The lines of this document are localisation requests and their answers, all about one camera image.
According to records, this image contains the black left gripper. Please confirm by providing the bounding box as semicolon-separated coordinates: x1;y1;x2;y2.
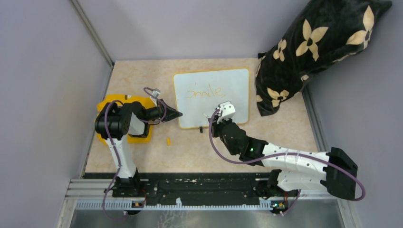
142;98;182;122

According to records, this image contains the white whiteboard yellow rim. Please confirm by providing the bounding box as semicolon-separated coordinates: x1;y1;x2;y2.
173;68;250;129

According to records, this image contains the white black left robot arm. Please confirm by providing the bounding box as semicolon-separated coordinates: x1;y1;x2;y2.
95;100;182;197

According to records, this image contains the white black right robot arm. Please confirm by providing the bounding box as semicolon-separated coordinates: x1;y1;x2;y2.
208;117;366;201

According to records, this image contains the yellow folded cloth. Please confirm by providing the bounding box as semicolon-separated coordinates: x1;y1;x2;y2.
95;94;156;145

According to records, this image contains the black floral pillow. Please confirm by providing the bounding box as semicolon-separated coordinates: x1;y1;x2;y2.
255;0;393;116

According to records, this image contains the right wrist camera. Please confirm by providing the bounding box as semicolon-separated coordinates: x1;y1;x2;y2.
217;101;236;124

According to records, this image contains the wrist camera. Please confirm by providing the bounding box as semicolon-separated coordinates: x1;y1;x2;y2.
150;89;160;101
217;101;236;124

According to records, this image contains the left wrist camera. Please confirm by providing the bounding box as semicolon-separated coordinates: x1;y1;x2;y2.
150;89;160;101

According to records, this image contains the aluminium frame post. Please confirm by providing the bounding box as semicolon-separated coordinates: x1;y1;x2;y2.
69;0;115;67

